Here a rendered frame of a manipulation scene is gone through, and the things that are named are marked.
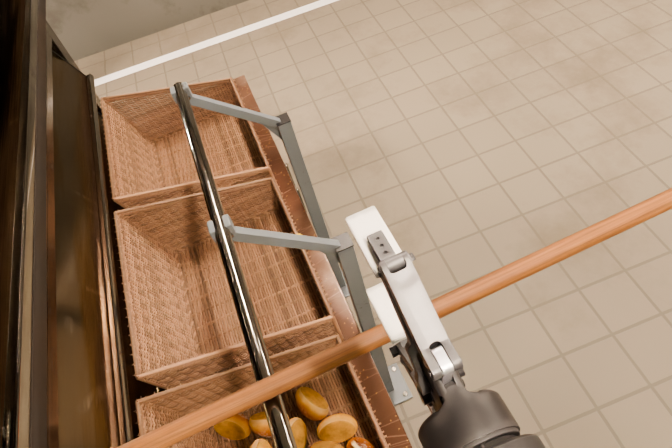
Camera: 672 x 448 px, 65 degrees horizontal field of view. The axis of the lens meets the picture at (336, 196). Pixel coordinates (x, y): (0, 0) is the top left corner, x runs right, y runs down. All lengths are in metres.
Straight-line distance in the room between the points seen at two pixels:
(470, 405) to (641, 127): 2.51
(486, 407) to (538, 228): 1.99
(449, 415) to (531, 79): 2.72
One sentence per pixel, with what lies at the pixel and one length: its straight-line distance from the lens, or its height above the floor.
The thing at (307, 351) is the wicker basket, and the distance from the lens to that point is 1.36.
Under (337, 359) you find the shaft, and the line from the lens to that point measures 0.82.
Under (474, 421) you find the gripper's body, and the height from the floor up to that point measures 1.52.
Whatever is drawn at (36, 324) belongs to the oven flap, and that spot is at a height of 1.41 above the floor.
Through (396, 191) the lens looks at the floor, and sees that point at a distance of 2.53.
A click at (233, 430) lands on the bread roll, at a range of 1.45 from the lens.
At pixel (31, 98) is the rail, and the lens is 1.13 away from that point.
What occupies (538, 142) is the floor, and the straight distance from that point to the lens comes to 2.73.
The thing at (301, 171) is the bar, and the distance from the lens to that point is 1.68.
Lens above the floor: 1.95
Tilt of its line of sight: 49 degrees down
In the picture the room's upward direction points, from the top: 16 degrees counter-clockwise
